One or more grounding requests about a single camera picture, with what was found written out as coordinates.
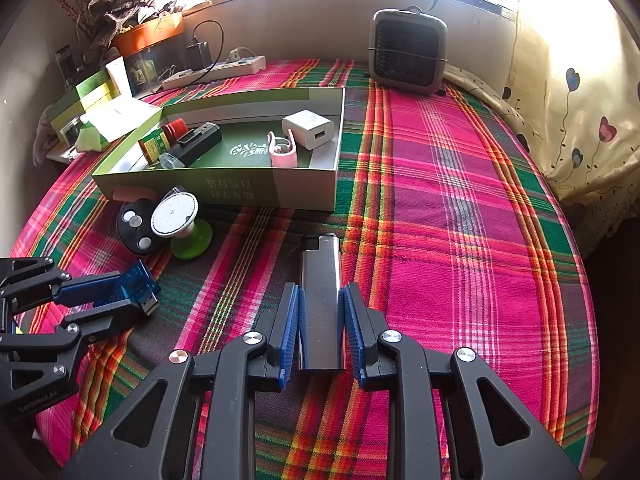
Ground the plaid pink tablecloth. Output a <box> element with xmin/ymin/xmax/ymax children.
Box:
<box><xmin>35</xmin><ymin>58</ymin><xmax>599</xmax><ymax>465</ymax></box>

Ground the orange-rimmed fish tank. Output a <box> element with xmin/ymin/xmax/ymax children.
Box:
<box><xmin>112</xmin><ymin>13</ymin><xmax>186</xmax><ymax>98</ymax></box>

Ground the brown crumpled cloth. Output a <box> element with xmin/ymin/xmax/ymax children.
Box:
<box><xmin>87</xmin><ymin>0</ymin><xmax>182</xmax><ymax>50</ymax></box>

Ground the green cardboard boxes stack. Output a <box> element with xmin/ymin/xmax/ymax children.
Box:
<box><xmin>46</xmin><ymin>70</ymin><xmax>119</xmax><ymax>146</ymax></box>

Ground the black power adapter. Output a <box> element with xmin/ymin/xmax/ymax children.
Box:
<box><xmin>186</xmin><ymin>41</ymin><xmax>212</xmax><ymax>72</ymax></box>

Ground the grey portable heater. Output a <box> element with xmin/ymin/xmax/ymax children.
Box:
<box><xmin>368</xmin><ymin>6</ymin><xmax>448</xmax><ymax>96</ymax></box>

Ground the green spool white top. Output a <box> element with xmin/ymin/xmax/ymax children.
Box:
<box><xmin>151</xmin><ymin>186</ymin><xmax>213</xmax><ymax>260</ymax></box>

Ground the red-capped medicine bottle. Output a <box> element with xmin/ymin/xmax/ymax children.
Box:
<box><xmin>138</xmin><ymin>118</ymin><xmax>189</xmax><ymax>165</ymax></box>

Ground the blue usb tester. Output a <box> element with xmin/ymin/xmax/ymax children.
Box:
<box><xmin>93</xmin><ymin>260</ymin><xmax>160</xmax><ymax>315</ymax></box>

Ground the black pink phone holder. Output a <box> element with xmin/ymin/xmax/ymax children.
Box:
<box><xmin>113</xmin><ymin>186</ymin><xmax>168</xmax><ymax>257</ymax></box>

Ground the white power strip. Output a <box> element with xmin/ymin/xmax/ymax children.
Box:
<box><xmin>162</xmin><ymin>55</ymin><xmax>267</xmax><ymax>90</ymax></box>

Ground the green shallow cardboard box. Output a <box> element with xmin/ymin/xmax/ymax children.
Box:
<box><xmin>92</xmin><ymin>88</ymin><xmax>345</xmax><ymax>211</ymax></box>

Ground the white usb charger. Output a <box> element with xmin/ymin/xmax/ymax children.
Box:
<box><xmin>282</xmin><ymin>110</ymin><xmax>335</xmax><ymax>151</ymax></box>

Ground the silver metal lighter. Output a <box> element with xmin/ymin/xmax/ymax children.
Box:
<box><xmin>298</xmin><ymin>233</ymin><xmax>344</xmax><ymax>373</ymax></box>

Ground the white paper sheet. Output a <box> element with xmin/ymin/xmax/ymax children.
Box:
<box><xmin>75</xmin><ymin>96</ymin><xmax>160</xmax><ymax>153</ymax></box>

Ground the black small flashlight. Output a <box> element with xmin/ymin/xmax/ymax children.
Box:
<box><xmin>160</xmin><ymin>122</ymin><xmax>222</xmax><ymax>169</ymax></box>

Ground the cream heart-print curtain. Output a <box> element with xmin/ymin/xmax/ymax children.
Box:
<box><xmin>499</xmin><ymin>8</ymin><xmax>640</xmax><ymax>256</ymax></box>

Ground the pink clip earphone holder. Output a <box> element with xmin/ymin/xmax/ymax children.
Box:
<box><xmin>267</xmin><ymin>130</ymin><xmax>297</xmax><ymax>168</ymax></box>

